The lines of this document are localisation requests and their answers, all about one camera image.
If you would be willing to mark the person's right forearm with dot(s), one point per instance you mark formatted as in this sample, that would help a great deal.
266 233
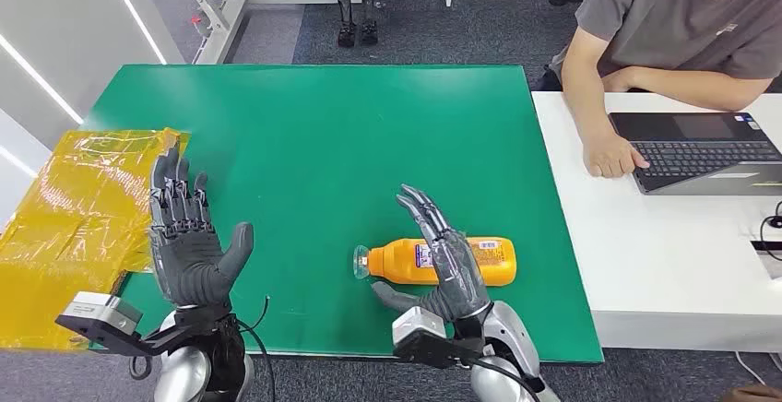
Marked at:
580 94

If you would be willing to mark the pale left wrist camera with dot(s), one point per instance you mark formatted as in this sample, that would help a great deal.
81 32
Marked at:
98 314

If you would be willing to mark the black robot leg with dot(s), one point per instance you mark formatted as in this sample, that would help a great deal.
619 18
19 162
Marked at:
368 8
345 8

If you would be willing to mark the person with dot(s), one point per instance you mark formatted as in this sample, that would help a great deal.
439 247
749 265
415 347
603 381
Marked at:
672 14

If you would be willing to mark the yellow taped cardboard box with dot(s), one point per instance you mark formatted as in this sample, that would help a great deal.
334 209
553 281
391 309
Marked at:
67 228

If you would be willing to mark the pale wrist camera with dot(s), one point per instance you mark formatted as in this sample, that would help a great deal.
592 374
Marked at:
418 332
98 314

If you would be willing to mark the white desk device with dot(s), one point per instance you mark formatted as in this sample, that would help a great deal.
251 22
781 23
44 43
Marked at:
771 262

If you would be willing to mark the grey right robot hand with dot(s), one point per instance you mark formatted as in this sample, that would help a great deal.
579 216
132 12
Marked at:
458 277

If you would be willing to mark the white metal frame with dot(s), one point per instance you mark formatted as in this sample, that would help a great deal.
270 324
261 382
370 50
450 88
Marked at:
226 14

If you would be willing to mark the orange plastic bottle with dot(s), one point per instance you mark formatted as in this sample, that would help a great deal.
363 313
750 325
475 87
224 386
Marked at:
397 262

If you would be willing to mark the small red clamp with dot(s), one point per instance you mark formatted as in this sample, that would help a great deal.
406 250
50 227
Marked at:
195 21

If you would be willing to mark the brown object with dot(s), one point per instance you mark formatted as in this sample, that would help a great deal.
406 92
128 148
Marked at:
757 394

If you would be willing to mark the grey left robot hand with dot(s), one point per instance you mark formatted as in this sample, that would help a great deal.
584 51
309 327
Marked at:
186 259

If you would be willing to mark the dark grey laptop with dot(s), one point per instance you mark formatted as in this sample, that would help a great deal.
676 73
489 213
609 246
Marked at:
696 155

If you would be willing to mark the person's left forearm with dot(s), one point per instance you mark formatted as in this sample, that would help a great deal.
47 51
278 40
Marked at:
696 88

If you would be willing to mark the person's right hand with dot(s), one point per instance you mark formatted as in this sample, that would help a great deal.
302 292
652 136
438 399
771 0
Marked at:
608 155

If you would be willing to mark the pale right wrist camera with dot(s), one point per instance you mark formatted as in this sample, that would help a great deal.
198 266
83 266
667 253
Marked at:
418 332

